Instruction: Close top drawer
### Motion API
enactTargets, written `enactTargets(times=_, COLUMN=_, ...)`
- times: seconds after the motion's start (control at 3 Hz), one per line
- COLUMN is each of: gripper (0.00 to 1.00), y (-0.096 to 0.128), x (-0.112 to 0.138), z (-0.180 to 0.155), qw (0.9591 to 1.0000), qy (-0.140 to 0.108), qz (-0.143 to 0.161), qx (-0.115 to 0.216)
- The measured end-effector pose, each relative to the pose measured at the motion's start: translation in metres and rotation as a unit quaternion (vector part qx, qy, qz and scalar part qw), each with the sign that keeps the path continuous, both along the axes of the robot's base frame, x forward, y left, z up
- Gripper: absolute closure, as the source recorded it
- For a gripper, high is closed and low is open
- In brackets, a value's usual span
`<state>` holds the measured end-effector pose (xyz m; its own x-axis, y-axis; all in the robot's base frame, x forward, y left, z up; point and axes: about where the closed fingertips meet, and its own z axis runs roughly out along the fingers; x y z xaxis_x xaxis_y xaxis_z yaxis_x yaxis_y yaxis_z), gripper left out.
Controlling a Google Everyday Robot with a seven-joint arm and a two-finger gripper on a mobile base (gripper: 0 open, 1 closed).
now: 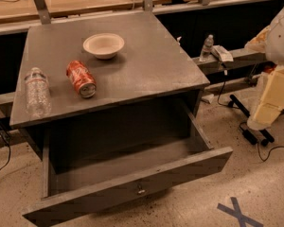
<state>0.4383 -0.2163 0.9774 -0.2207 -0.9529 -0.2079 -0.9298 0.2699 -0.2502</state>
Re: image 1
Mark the black cable on floor left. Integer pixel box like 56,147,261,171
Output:
0,111,12,189

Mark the small distant water bottle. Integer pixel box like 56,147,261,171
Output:
199,34,214,61

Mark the grey top drawer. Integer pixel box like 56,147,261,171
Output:
23,100,233,227

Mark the black cable by stand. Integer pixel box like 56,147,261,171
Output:
239,120,284,163

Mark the black metal stand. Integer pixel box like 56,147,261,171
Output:
227,94,275,148

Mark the white packet on rail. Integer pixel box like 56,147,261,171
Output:
212,45,234,62

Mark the orange soda can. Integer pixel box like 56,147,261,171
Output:
66,61,97,98

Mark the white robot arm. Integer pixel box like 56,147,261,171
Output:
245,7,284,130

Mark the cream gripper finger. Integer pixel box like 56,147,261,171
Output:
247,103,282,131

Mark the white paper bowl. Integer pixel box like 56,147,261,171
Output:
83,33,125,60

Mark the clear plastic water bottle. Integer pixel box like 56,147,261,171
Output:
25,67,51,118

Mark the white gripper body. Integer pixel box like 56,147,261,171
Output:
259,66,284,110

